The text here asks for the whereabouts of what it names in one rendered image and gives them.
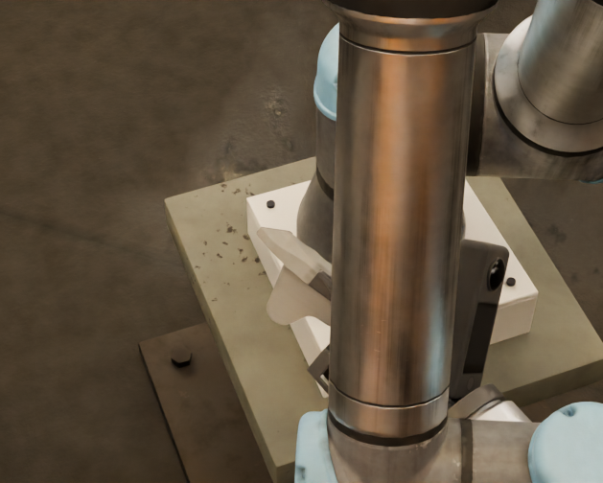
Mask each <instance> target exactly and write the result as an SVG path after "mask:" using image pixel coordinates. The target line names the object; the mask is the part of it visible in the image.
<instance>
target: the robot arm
mask: <svg viewBox="0 0 603 483"><path fill-rule="evenodd" d="M322 1H323V2H324V3H325V5H326V6H327V7H328V8H329V9H330V10H331V11H332V12H333V13H334V14H335V15H336V16H337V17H338V20H339V22H338V23H337V24H336V25H335V26H334V27H333V28H332V29H331V30H330V32H329V33H328V34H327V36H326V38H325V39H324V41H323V43H322V45H321V48H320V51H319V55H318V61H317V75H316V77H315V81H314V86H313V96H314V101H315V104H316V170H315V172H314V175H313V178H312V180H311V182H310V184H309V187H308V189H307V191H306V193H305V194H304V196H303V198H302V200H301V203H300V205H299V209H298V213H297V220H296V237H295V236H294V235H293V234H292V232H291V231H287V230H280V229H273V228H267V227H260V228H259V230H258V231H257V233H256V234H257V236H258V237H259V238H260V239H261V240H262V242H263V243H264V244H265V245H266V246H267V247H268V249H269V250H270V251H271V252H272V253H273V254H274V255H275V256H276V257H277V258H278V259H279V260H280V261H281V262H282V263H283V266H282V269H281V271H280V274H279V276H278V279H277V281H276V283H275V286H274V288H273V291H272V293H271V294H270V297H269V299H268V302H267V315H268V316H269V318H270V319H271V320H272V321H274V322H275V323H277V324H279V325H288V324H290V323H292V322H295V321H297V320H299V319H301V318H304V317H306V316H312V317H315V318H317V319H318V320H320V321H321V322H323V323H324V324H326V325H328V326H330V343H329V345H328V346H327V347H326V348H325V349H324V350H323V351H322V352H321V353H320V354H319V356H318V357H317V358H316V359H315V360H314V361H313V363H312V364H311V365H310V366H309V368H308V369H307V371H308V372H309V373H310V374H311V375H312V376H313V378H314V379H315V380H316V381H317V382H318V384H319V385H320V386H321V387H322V388H323V389H324V391H325V392H326V393H327V394H328V409H324V410H323V411H321V412H317V411H312V412H308V413H306V414H304V415H303V416H302V417H301V419H300V421H299V425H298V431H297V442H296V454H295V477H294V483H603V403H600V402H576V403H572V404H570V405H567V406H565V407H562V408H560V409H559V410H557V411H555V412H553V413H552V414H551V415H550V416H549V417H548V418H546V419H545V420H544V421H543V422H541V423H532V422H531V421H530V420H529V419H528V418H527V417H526V416H525V415H524V414H523V413H522V411H521V410H520V409H519V408H518V407H517V406H516V405H515V404H514V403H513V402H512V401H507V400H506V398H505V397H504V396H503V395H502V394H501V392H500V391H499V390H498V389H497V388H496V387H495V385H494V384H493V383H488V384H485V385H482V386H480V384H481V381H482V376H483V372H484V367H485V363H486V358H487V355H488V350H489V346H490V341H491V337H492V332H493V329H494V324H495V320H496V315H497V311H498V306H499V298H500V295H501V290H502V286H503V281H504V277H505V272H506V268H507V264H508V260H509V255H510V254H509V250H508V249H507V248H506V247H505V246H502V245H498V244H493V243H489V242H485V241H474V240H468V239H465V235H466V219H465V213H464V210H463V204H464V192H465V179H466V176H492V177H515V178H539V179H562V180H579V181H581V182H584V183H591V184H598V183H602V182H603V0H538V1H537V4H536V7H535V10H534V12H533V14H532V15H531V16H529V17H527V18H526V19H524V21H523V22H522V23H520V24H519V25H518V26H517V27H516V28H515V29H514V30H513V32H512V33H511V34H487V33H483V34H477V33H476V32H477V25H478V23H479V22H480V21H481V20H482V19H483V18H485V17H486V16H487V15H488V14H489V13H491V12H492V11H493V10H494V9H495V8H496V7H497V5H498V1H499V0H322ZM322 375H323V376H324V377H325V378H326V379H327V381H328V382H329V386H328V384H327V383H326V382H325V381H324V380H323V379H322V378H321V376H322Z"/></svg>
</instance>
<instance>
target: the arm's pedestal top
mask: <svg viewBox="0 0 603 483"><path fill-rule="evenodd" d="M315 170H316V156H315V157H311V158H308V159H304V160H301V161H297V162H294V163H290V164H287V165H284V166H280V167H277V168H273V169H270V170H266V171H263V172H256V173H254V174H250V175H247V176H243V177H240V178H236V179H233V180H229V181H225V182H222V183H219V184H216V185H212V186H209V187H205V188H201V189H198V190H194V191H191V192H188V193H185V194H181V195H175V196H171V197H168V198H166V199H165V201H164V205H165V214H166V221H167V226H168V228H169V230H170V233H171V235H172V238H173V240H174V244H175V246H176V249H177V251H178V254H179V256H180V258H181V261H182V262H183V265H184V267H185V270H186V272H187V274H188V277H189V279H190V282H191V284H192V287H193V289H194V291H195V294H196V296H197V299H198V302H199V304H200V306H201V309H202V311H203V314H204V316H205V318H206V321H207V323H208V326H209V328H210V331H211V333H212V335H213V337H214V339H215V342H216V344H217V347H218V349H219V351H220V355H221V358H222V360H223V363H224V365H225V367H226V370H227V372H228V375H229V377H230V379H231V381H232V383H233V386H234V388H235V391H236V393H237V396H238V398H239V400H240V403H241V405H242V408H243V410H244V414H245V416H246V418H247V420H248V423H249V425H250V427H251V430H252V432H253V435H254V437H255V440H256V442H257V444H258V447H259V449H260V452H261V453H262V456H263V458H264V460H265V463H266V465H267V469H268V472H269V474H270V476H271V479H272V481H273V483H294V477H295V454H296V442H297V431H298V425H299V421H300V419H301V417H302V416H303V415H304V414H306V413H308V412H312V411H317V412H321V411H323V410H324V409H328V397H327V398H323V396H322V394H321V392H320V389H319V387H318V385H317V383H316V381H315V379H314V378H313V376H312V375H311V374H310V373H309V372H308V371H307V369H308V368H309V364H308V362H307V360H306V359H305V357H304V354H303V352H302V350H301V348H300V346H299V343H298V341H297V339H296V337H295V335H294V332H293V330H292V328H291V326H290V324H288V325H279V324H277V323H275V322H274V321H272V320H271V319H270V318H269V316H268V315H267V302H268V299H269V297H270V294H271V293H272V291H273V286H272V284H271V282H270V280H269V279H268V276H267V273H266V271H265V269H264V267H263V264H262V262H261V260H260V258H259V256H258V253H257V251H256V249H255V247H254V245H253V242H252V240H251V238H250V237H249V235H248V230H247V209H246V203H247V202H246V199H247V198H248V197H251V196H257V195H260V194H264V193H267V192H271V191H275V190H278V189H282V188H286V187H288V186H292V185H296V184H299V183H303V182H307V181H310V180H312V178H313V175H314V172H315ZM466 181H467V182H468V184H469V185H470V187H471V188H472V190H473V191H474V193H475V195H476V197H477V198H478V200H479V201H480V203H481V204H482V206H483V207H484V209H485V211H486V212H487V214H488V215H489V217H490V218H491V220H492V221H493V223H494V224H495V226H496V227H497V228H498V230H499V232H500V233H501V235H502V236H503V238H504V240H505V241H506V243H507V244H508V246H509V247H510V249H511V250H512V252H513V253H514V255H515V257H516V258H517V260H518V261H519V263H520V264H521V266H522V268H523V270H524V271H525V273H526V274H527V276H528V277H529V279H530V280H531V282H532V283H533V285H534V287H535V288H536V290H538V295H537V301H536V305H535V310H534V313H533V318H532V322H531V327H530V331H529V332H528V333H523V334H520V335H517V336H514V337H511V338H508V339H505V340H502V341H499V342H496V343H493V344H490V346H489V350H488V355H487V358H486V363H485V367H484V372H483V376H482V381H481V384H480V386H482V385H485V384H488V383H493V384H494V385H495V387H496V388H497V389H498V390H499V391H500V392H501V394H502V395H503V396H504V397H505V398H506V400H507V401H512V402H513V403H514V404H515V405H516V406H517V407H518V408H520V407H523V406H526V405H529V404H532V403H536V402H539V401H542V400H545V399H548V398H551V397H554V396H557V395H560V394H563V393H566V392H568V391H571V390H574V389H577V388H580V387H583V386H586V385H589V384H592V383H595V382H598V381H601V380H603V342H602V341H601V339H600V337H599V336H598V334H597V333H596V331H595V329H594V328H593V326H592V325H591V322H590V321H589V319H588V318H587V316H586V315H585V314H584V312H583V311H582V309H581V307H580V306H579V304H578V302H577V301H576V299H575V298H574V296H573V294H572V293H571V291H570V290H569V288H568V286H567V284H566V283H565V281H564V279H563V278H562V276H561V275H560V273H559V271H558V270H557V268H556V267H555V265H554V263H553V262H552V261H551V260H550V258H549V256H548V255H547V253H546V252H545V249H544V248H543V246H542V245H541V243H540V241H539V240H538V238H537V237H536V235H535V233H534V232H533V230H532V229H531V227H530V225H529V224H528V222H527V221H526V219H525V217H524V216H523V214H522V212H521V210H520V209H519V207H518V206H517V204H516V202H515V201H514V199H513V197H512V196H511V195H510V194H509V192H508V190H507V189H506V187H505V186H504V184H503V182H502V181H501V179H500V178H499V177H492V176H466Z"/></svg>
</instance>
